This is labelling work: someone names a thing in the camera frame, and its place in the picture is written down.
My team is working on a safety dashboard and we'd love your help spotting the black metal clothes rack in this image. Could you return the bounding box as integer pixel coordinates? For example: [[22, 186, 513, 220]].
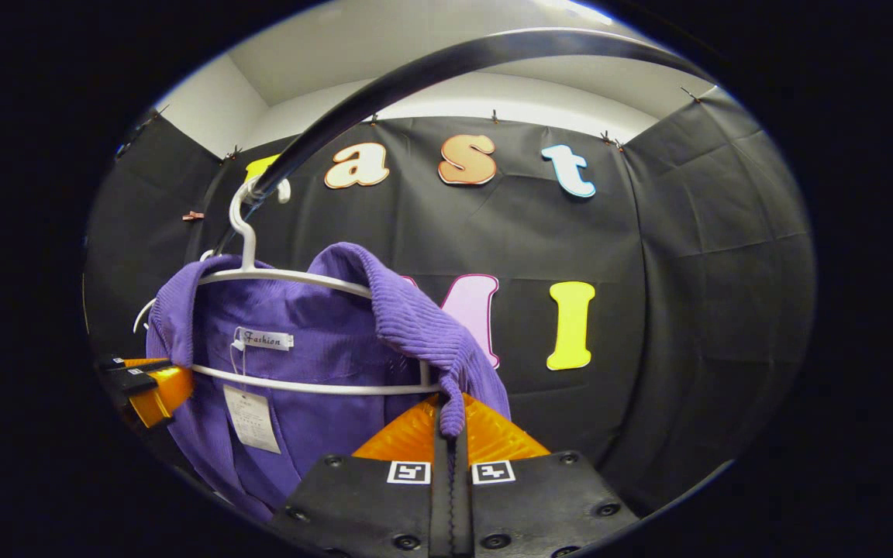
[[212, 27, 719, 257]]

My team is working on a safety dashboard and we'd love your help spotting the purple corduroy shirt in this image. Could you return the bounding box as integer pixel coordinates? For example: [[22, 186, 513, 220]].
[[144, 242, 513, 524]]

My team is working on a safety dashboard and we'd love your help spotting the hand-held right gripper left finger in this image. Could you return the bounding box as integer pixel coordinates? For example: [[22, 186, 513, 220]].
[[271, 394, 452, 558]]

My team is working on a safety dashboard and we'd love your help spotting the black backdrop cloth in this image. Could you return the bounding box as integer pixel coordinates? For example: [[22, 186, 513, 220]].
[[82, 85, 818, 516]]

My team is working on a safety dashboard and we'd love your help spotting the white plastic clothes hanger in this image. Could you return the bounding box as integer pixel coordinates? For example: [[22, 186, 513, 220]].
[[189, 177, 445, 398], [133, 248, 215, 334]]

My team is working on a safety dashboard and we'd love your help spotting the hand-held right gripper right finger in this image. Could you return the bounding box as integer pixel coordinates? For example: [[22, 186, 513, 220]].
[[451, 394, 643, 558]]

